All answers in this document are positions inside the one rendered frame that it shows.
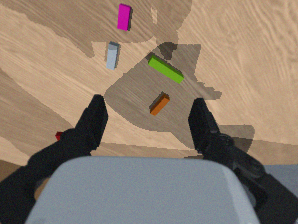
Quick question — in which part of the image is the orange rod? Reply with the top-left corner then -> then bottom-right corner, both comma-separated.
150,94 -> 170,116

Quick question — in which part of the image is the magenta rectangular block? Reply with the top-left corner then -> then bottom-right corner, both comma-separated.
117,3 -> 131,31

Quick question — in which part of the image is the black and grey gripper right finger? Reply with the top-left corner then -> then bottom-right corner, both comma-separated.
188,98 -> 298,224

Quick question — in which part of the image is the lime green rod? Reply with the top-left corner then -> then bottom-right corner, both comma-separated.
148,55 -> 184,83

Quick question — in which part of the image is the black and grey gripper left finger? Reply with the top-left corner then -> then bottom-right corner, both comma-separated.
0,94 -> 108,224

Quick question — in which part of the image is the red rod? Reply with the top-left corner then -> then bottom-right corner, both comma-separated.
55,132 -> 63,141

